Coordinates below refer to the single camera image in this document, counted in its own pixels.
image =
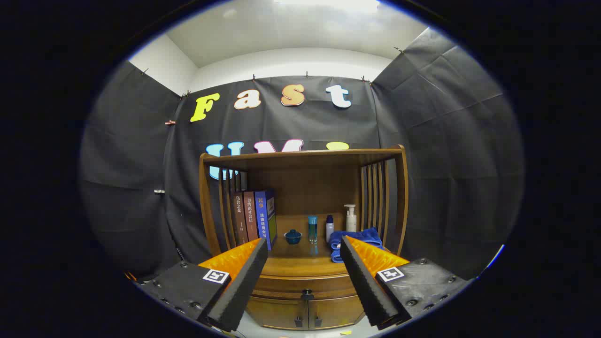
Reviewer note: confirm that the wooden drawer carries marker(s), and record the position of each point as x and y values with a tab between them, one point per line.
300	284

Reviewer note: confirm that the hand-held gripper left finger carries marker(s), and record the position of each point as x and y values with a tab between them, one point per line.
242	281

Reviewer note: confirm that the white pump bottle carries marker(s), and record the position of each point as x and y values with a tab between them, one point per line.
350	220

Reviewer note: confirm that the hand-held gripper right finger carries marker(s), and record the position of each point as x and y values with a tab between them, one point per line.
364	281

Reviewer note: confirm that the small white blue-capped bottle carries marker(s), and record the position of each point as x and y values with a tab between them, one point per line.
329	230

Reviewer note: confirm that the black drawer knob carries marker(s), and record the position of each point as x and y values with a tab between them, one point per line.
307	295

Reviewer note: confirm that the black backdrop cloth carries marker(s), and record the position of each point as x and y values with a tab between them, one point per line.
422	141

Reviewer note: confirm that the blue book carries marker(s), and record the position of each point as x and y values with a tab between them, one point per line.
264	216

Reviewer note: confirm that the wooden cabinet door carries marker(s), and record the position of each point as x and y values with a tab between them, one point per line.
335	311
277	312

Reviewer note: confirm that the teal glass bottle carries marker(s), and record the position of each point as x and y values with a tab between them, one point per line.
312	227

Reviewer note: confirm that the folded blue towel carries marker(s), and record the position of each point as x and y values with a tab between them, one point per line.
359	236

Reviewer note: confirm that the small blue lidded pot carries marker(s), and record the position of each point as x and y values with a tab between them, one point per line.
293	237

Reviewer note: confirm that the brown book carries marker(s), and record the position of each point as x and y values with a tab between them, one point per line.
250	213
239	216

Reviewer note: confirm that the wooden countertop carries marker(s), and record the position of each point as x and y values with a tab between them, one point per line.
300	263

